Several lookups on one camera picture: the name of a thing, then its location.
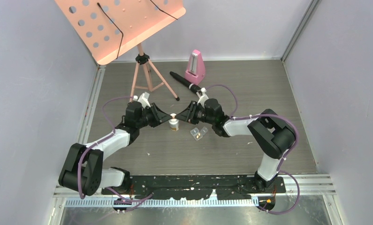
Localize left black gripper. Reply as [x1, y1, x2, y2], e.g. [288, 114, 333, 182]
[137, 104, 172, 129]

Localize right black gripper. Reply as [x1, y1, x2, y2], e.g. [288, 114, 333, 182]
[175, 101, 214, 126]

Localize white pill bottle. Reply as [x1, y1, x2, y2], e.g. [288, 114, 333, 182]
[168, 119, 179, 131]

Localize clear plastic pill organizer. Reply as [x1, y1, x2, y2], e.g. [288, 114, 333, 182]
[190, 127, 208, 141]

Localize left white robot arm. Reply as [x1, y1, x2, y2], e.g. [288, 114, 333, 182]
[58, 101, 173, 198]

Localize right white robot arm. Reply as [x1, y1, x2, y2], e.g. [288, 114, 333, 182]
[175, 98, 299, 192]

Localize black microphone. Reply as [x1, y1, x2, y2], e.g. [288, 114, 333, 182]
[169, 71, 201, 94]

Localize pink metronome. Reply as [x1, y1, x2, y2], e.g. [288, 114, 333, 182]
[184, 50, 206, 85]

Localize pink music stand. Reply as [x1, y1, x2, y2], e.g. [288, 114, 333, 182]
[55, 0, 186, 101]

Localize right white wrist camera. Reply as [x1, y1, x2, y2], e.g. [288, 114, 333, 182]
[196, 88, 209, 106]

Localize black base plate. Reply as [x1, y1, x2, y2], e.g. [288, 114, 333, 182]
[102, 175, 286, 200]

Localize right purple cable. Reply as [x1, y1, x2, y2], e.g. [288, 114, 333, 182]
[205, 84, 300, 216]

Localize purple cable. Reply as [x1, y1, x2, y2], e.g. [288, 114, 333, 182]
[76, 95, 156, 212]
[205, 84, 300, 216]

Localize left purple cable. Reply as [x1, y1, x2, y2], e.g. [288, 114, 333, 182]
[76, 95, 156, 212]

